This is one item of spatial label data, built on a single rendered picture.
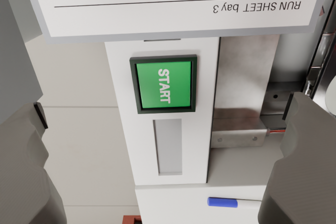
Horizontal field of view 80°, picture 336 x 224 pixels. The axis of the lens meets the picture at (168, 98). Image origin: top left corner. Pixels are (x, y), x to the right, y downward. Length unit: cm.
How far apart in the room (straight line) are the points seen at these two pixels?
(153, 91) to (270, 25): 11
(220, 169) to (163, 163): 9
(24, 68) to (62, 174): 175
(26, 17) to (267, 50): 48
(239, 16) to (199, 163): 17
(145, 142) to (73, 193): 207
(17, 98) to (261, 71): 34
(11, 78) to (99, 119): 119
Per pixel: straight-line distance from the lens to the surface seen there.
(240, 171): 31
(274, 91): 36
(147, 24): 16
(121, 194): 216
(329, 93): 33
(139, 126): 21
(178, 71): 17
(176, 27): 16
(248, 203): 32
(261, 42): 28
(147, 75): 18
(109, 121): 150
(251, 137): 32
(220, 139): 31
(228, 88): 29
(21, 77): 37
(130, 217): 246
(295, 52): 38
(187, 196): 30
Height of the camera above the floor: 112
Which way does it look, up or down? 58 degrees down
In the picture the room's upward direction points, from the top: 180 degrees clockwise
